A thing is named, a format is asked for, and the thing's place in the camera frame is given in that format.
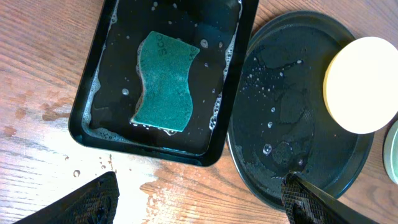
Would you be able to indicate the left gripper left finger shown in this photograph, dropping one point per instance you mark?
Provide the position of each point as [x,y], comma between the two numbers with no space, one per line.
[94,203]

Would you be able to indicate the black rectangular water tray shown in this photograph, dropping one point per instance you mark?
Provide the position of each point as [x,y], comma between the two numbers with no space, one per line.
[111,88]

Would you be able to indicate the yellow plate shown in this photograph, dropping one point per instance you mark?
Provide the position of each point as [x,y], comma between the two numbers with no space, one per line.
[360,85]

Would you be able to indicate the green and yellow sponge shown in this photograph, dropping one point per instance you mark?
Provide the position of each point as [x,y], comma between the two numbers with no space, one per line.
[163,64]

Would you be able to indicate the light blue plate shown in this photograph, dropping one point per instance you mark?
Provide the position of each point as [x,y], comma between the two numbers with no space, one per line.
[390,153]

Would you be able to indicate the round black serving tray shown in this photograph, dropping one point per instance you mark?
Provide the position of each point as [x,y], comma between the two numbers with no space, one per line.
[280,124]

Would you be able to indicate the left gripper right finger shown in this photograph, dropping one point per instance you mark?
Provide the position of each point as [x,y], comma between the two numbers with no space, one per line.
[306,203]

